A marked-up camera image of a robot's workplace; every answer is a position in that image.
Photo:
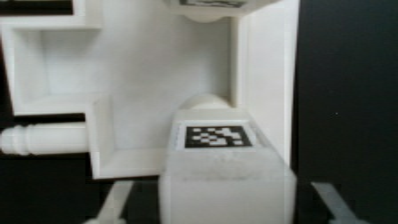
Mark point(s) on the white chair leg with tag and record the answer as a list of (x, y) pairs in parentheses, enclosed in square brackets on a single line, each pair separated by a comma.
[(207, 10)]

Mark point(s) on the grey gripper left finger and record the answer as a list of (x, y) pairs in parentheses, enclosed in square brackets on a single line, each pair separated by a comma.
[(111, 211)]

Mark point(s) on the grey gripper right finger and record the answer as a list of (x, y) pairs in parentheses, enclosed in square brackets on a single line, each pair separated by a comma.
[(344, 215)]

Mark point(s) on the white chair seat part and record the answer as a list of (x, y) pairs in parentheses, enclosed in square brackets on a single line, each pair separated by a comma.
[(136, 67)]

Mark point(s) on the white chair leg block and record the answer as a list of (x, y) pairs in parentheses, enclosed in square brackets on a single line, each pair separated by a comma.
[(227, 181)]

